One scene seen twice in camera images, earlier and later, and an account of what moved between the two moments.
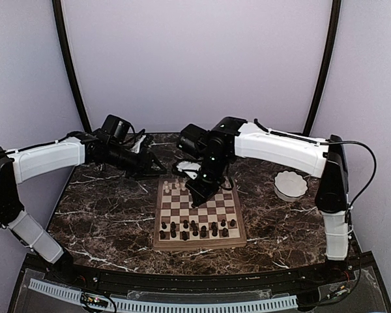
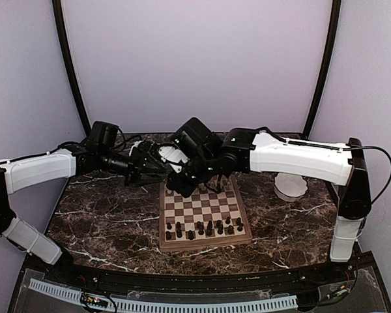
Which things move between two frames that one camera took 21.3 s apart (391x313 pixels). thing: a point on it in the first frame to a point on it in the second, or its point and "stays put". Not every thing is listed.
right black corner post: (336, 9) stays put
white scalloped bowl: (289, 186) stays put
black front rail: (197, 282) stays put
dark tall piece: (203, 232) to (209, 229)
